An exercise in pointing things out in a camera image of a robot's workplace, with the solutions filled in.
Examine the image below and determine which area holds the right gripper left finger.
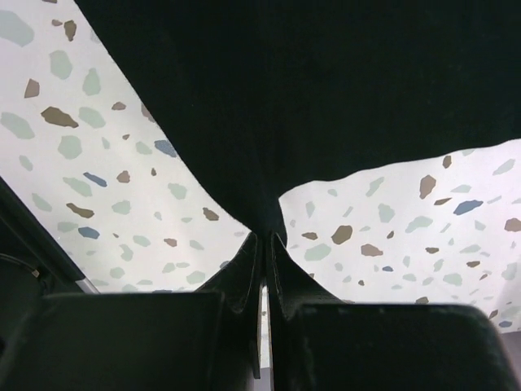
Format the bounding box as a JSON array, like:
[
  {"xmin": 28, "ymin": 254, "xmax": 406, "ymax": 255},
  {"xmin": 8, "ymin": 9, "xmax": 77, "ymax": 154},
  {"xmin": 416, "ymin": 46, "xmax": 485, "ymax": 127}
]
[{"xmin": 1, "ymin": 234, "xmax": 262, "ymax": 390}]

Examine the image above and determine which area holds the black t shirt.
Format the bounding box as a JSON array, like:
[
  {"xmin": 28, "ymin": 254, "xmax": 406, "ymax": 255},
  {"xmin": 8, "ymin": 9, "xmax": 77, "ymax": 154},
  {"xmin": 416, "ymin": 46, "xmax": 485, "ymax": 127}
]
[{"xmin": 78, "ymin": 1, "xmax": 520, "ymax": 237}]

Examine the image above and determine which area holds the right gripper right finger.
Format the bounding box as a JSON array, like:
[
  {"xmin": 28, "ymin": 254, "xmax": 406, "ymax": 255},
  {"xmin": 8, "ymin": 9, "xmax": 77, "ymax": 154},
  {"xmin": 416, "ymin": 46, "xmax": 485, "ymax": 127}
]
[{"xmin": 266, "ymin": 235, "xmax": 513, "ymax": 390}]

